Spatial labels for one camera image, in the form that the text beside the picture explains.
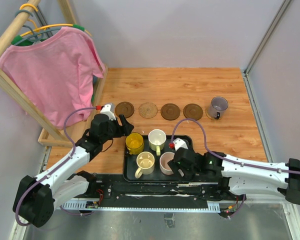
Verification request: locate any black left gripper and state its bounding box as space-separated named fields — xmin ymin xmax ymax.
xmin=101 ymin=114 xmax=134 ymax=144

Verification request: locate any yellow transparent cup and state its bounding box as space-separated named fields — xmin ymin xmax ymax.
xmin=125 ymin=132 xmax=144 ymax=155

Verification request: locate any pink ceramic mug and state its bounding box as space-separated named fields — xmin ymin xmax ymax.
xmin=159 ymin=152 xmax=175 ymax=176

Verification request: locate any white ceramic mug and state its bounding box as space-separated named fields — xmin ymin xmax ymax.
xmin=148 ymin=129 xmax=167 ymax=156

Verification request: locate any purple transparent cup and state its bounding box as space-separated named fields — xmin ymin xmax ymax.
xmin=208 ymin=96 xmax=229 ymax=120

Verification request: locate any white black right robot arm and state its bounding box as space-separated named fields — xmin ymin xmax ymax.
xmin=168 ymin=147 xmax=300 ymax=205

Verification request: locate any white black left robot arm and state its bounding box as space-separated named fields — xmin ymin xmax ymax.
xmin=12 ymin=113 xmax=134 ymax=228

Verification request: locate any brown wooden coaster left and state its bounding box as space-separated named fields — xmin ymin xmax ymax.
xmin=115 ymin=101 xmax=135 ymax=119

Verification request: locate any brown wooden coaster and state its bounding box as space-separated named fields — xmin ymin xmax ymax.
xmin=183 ymin=103 xmax=203 ymax=121
xmin=115 ymin=101 xmax=135 ymax=119
xmin=160 ymin=103 xmax=180 ymax=121

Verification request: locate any woven rattan coaster left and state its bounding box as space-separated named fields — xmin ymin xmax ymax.
xmin=138 ymin=102 xmax=158 ymax=119

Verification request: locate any woven rattan coaster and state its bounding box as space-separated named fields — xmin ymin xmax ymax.
xmin=138 ymin=102 xmax=158 ymax=119
xmin=205 ymin=109 xmax=219 ymax=121

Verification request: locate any brown wooden coaster middle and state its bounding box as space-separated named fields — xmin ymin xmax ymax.
xmin=160 ymin=103 xmax=180 ymax=121

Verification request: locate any brown wooden coaster right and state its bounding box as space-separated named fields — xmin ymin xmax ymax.
xmin=183 ymin=103 xmax=203 ymax=121

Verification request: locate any woven rattan coaster right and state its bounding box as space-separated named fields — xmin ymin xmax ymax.
xmin=205 ymin=109 xmax=219 ymax=121

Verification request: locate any cream ceramic mug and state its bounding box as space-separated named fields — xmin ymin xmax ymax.
xmin=134 ymin=151 xmax=155 ymax=179

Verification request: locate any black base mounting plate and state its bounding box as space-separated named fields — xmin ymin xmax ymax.
xmin=68 ymin=171 xmax=244 ymax=202

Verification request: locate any wooden clothes rack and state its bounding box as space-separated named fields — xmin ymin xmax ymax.
xmin=0 ymin=0 xmax=109 ymax=150

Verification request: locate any pink t-shirt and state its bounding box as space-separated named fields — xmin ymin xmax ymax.
xmin=0 ymin=26 xmax=105 ymax=129

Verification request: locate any grey clothes hanger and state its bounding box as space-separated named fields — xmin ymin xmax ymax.
xmin=11 ymin=4 xmax=63 ymax=47

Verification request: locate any yellow clothes hanger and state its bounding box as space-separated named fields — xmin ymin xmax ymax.
xmin=19 ymin=0 xmax=92 ymax=37

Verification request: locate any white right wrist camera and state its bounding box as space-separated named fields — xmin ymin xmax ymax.
xmin=169 ymin=138 xmax=188 ymax=151

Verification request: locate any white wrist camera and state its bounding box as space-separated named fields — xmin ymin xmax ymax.
xmin=169 ymin=138 xmax=188 ymax=151
xmin=99 ymin=103 xmax=116 ymax=121

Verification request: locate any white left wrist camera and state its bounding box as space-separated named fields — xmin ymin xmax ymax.
xmin=99 ymin=103 xmax=116 ymax=121

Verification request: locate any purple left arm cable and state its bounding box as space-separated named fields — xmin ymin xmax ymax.
xmin=14 ymin=104 xmax=102 ymax=227

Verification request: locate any aluminium frame rail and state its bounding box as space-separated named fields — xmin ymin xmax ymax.
xmin=22 ymin=194 xmax=297 ymax=213

